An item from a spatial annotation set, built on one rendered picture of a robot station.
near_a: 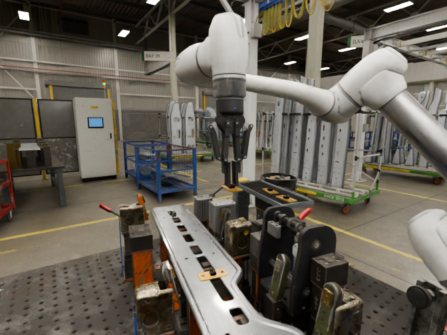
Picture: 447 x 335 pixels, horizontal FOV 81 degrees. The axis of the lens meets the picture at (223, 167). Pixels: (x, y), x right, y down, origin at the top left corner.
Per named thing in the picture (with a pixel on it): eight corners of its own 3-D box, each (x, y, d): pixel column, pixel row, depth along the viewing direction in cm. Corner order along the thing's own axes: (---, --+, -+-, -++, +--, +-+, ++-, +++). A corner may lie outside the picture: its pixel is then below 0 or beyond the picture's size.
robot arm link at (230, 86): (208, 80, 73) (209, 102, 74) (217, 73, 65) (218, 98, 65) (238, 80, 76) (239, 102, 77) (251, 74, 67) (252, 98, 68)
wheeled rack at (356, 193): (259, 192, 547) (261, 105, 517) (288, 185, 611) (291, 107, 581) (352, 217, 401) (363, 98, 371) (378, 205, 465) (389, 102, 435)
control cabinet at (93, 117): (82, 183, 632) (72, 76, 590) (80, 179, 676) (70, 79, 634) (117, 179, 675) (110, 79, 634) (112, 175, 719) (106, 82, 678)
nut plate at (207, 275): (201, 281, 74) (201, 278, 74) (197, 274, 77) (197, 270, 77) (228, 275, 77) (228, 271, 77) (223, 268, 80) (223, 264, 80)
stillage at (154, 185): (138, 189, 574) (135, 145, 558) (171, 183, 620) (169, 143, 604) (158, 202, 478) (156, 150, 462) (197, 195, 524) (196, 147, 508)
